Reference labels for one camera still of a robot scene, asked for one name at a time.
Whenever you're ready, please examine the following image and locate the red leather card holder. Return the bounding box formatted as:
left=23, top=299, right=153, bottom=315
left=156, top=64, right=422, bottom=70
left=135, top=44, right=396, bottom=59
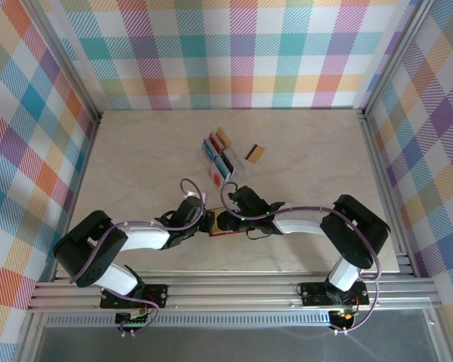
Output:
left=207, top=206, right=250, bottom=238

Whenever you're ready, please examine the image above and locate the clear acrylic card stand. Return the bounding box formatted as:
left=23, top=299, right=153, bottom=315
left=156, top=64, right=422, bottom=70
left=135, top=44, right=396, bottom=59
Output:
left=197, top=127, right=246, bottom=189

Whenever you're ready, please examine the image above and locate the gold credit card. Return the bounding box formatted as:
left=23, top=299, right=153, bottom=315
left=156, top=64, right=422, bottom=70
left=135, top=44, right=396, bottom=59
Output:
left=215, top=127, right=234, bottom=149

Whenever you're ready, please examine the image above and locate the white card with red dot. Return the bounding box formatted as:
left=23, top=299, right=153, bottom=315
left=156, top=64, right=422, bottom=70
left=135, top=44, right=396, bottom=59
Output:
left=207, top=164, right=225, bottom=189

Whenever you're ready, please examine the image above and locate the teal credit card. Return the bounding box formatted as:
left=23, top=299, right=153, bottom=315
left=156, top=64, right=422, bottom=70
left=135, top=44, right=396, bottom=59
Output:
left=215, top=156, right=231, bottom=179

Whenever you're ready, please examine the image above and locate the black credit card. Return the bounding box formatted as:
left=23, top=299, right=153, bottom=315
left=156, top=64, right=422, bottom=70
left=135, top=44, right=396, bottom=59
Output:
left=221, top=151, right=238, bottom=175

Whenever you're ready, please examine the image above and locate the gold card with black stripe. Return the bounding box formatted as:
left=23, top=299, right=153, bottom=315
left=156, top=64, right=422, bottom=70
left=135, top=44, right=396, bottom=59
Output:
left=243, top=145, right=267, bottom=165

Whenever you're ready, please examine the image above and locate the blue credit card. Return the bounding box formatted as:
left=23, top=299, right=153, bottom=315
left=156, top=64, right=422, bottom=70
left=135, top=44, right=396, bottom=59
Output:
left=201, top=139, right=217, bottom=162

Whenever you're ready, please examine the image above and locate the aluminium base beam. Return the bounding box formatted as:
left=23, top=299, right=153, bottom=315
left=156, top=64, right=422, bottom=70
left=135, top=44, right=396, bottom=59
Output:
left=26, top=273, right=445, bottom=313

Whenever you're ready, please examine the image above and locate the green circuit board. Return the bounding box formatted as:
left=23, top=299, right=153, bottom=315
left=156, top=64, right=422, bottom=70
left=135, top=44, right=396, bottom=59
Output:
left=115, top=311, right=154, bottom=333

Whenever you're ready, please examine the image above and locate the grey metal sheet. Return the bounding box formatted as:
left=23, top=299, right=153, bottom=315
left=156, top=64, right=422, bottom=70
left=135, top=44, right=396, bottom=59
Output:
left=22, top=324, right=450, bottom=362

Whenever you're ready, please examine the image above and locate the orange circuit board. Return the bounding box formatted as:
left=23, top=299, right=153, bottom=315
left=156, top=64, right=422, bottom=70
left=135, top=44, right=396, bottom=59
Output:
left=328, top=307, right=358, bottom=328

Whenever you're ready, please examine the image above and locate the plaid cloth panel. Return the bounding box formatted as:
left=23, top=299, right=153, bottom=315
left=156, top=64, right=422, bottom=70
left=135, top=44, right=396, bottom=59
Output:
left=0, top=0, right=97, bottom=362
left=47, top=0, right=424, bottom=112
left=364, top=0, right=453, bottom=362

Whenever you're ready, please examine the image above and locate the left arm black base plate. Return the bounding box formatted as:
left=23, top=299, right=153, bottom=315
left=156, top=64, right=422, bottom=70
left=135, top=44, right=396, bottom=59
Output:
left=100, top=283, right=170, bottom=310

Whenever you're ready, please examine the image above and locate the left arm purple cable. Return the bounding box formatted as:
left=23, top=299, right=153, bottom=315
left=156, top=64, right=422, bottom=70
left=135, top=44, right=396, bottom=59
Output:
left=69, top=178, right=208, bottom=339

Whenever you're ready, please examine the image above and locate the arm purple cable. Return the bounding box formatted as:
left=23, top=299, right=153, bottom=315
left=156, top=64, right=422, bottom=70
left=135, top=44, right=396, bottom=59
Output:
left=220, top=182, right=382, bottom=336
left=69, top=178, right=208, bottom=339

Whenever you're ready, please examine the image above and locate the slotted grey cable duct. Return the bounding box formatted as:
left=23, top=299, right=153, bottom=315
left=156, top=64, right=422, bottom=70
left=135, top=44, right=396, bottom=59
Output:
left=45, top=314, right=331, bottom=328

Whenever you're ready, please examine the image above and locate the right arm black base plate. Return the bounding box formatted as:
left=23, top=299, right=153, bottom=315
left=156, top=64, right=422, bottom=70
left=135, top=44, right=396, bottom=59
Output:
left=299, top=281, right=370, bottom=307

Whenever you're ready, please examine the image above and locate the aluminium side rail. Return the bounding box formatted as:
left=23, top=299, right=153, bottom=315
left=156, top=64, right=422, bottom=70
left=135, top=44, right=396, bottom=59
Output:
left=360, top=109, right=416, bottom=280
left=51, top=111, right=105, bottom=284

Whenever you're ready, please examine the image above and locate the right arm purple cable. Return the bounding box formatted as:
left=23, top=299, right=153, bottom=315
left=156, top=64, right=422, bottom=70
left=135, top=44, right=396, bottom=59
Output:
left=220, top=182, right=382, bottom=336

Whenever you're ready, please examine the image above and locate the aluminium frame post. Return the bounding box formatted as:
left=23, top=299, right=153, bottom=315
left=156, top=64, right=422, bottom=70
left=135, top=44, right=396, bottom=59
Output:
left=29, top=0, right=103, bottom=124
left=361, top=0, right=437, bottom=118

